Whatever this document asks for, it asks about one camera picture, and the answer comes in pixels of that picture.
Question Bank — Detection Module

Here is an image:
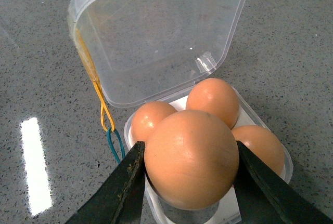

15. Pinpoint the brown egg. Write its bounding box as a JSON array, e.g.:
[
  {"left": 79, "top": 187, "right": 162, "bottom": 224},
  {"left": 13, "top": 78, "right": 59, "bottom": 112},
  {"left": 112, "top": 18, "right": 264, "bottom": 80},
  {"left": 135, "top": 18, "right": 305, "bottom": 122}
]
[
  {"left": 232, "top": 125, "right": 285, "bottom": 176},
  {"left": 185, "top": 78, "right": 240, "bottom": 128},
  {"left": 131, "top": 101, "right": 177, "bottom": 141},
  {"left": 144, "top": 110, "right": 239, "bottom": 210}
]

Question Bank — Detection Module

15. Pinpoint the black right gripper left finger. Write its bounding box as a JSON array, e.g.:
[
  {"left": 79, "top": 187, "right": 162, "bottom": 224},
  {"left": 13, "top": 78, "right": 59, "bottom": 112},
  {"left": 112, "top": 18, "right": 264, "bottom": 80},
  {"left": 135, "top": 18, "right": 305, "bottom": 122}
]
[{"left": 67, "top": 141, "right": 145, "bottom": 223}]

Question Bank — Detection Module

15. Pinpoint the blue rubber band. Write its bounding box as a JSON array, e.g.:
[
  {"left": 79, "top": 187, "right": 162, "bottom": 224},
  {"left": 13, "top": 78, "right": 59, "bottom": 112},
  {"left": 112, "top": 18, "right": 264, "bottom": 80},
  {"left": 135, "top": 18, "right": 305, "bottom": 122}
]
[{"left": 107, "top": 127, "right": 126, "bottom": 164}]

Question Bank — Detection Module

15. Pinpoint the yellow rubber band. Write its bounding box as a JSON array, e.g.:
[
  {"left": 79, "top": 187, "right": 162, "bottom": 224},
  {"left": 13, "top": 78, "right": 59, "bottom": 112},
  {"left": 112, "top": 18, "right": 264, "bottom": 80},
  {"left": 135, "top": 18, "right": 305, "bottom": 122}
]
[{"left": 74, "top": 28, "right": 116, "bottom": 131}]

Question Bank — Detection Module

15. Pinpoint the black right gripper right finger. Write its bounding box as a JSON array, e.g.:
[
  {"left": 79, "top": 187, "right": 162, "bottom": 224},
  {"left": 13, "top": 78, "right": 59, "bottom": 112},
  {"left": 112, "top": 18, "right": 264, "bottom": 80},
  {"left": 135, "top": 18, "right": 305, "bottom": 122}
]
[{"left": 234, "top": 141, "right": 332, "bottom": 223}]

